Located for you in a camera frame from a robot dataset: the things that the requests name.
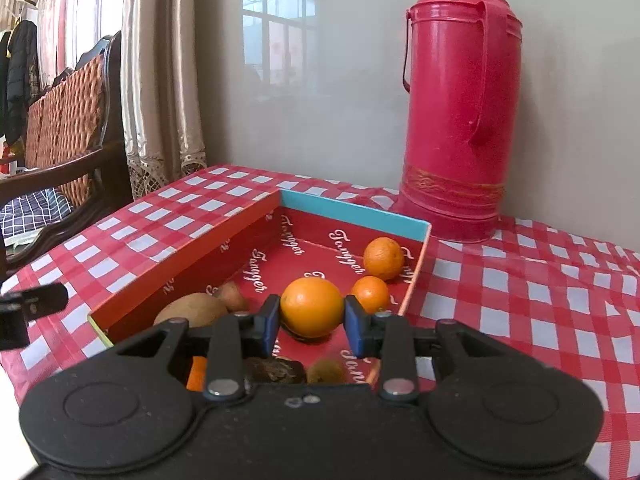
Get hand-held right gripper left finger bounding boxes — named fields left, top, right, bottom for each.
left=115, top=294, right=282, bottom=403

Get colourful cardboard box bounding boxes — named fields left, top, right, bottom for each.
left=87, top=189, right=433, bottom=393

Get small orange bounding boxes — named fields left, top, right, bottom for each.
left=186, top=356, right=208, bottom=392

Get pink sheer curtain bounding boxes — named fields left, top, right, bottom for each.
left=35, top=0, right=126, bottom=86

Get dark blue checkered cloth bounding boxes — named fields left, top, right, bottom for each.
left=0, top=187, right=76, bottom=241

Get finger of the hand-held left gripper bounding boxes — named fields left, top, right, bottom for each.
left=0, top=282, right=69, bottom=321

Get hanging dark clothes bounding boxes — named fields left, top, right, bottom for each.
left=0, top=19, right=40, bottom=146

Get red thermos flask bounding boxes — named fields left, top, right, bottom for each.
left=389, top=0, right=523, bottom=245

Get wooden wicker chair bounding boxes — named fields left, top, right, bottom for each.
left=0, top=30, right=133, bottom=281

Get large orange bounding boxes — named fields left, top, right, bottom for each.
left=280, top=277, right=346, bottom=338

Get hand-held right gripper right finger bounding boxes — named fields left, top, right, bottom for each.
left=344, top=295, right=526, bottom=403

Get large brown kiwi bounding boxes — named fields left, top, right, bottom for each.
left=153, top=292, right=230, bottom=328

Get red checkered tablecloth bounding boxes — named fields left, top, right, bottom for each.
left=0, top=164, right=640, bottom=480

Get dark passion fruit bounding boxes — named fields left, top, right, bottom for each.
left=243, top=356, right=307, bottom=386

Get medium orange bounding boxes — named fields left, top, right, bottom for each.
left=350, top=276, right=390, bottom=315
left=363, top=236, right=405, bottom=281

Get beige satin curtain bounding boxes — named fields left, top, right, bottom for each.
left=120, top=0, right=208, bottom=201

